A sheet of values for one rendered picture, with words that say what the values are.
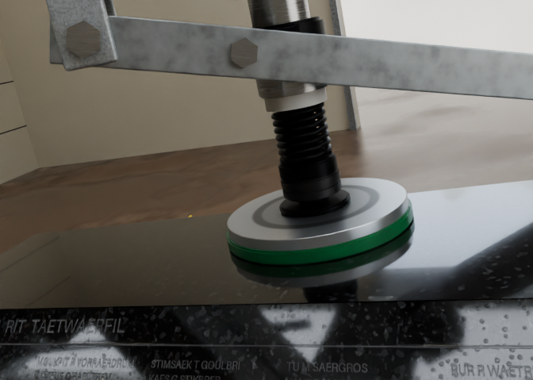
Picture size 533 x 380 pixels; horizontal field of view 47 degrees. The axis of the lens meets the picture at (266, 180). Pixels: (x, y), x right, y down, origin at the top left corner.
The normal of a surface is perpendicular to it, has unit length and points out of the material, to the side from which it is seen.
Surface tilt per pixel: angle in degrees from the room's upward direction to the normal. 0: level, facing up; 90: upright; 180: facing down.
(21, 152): 90
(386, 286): 0
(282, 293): 0
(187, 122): 90
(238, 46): 90
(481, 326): 45
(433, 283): 0
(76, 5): 90
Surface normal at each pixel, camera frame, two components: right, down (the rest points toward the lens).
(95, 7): 0.17, 0.21
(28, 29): -0.34, 0.29
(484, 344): -0.37, -0.47
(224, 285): -0.19, -0.95
